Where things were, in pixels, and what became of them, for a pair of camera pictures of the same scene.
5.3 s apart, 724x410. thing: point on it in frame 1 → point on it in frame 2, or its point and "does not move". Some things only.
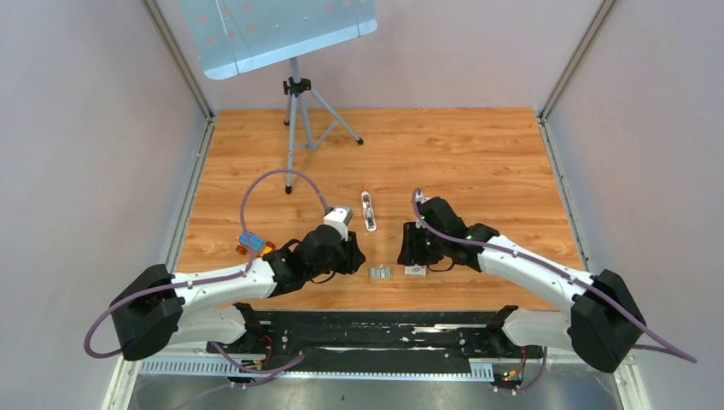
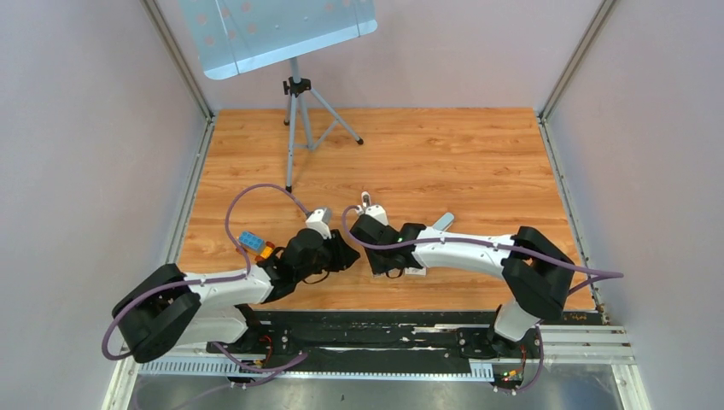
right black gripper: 411,253 → 378,268
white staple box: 417,270 does not move
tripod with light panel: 233,38 does not move
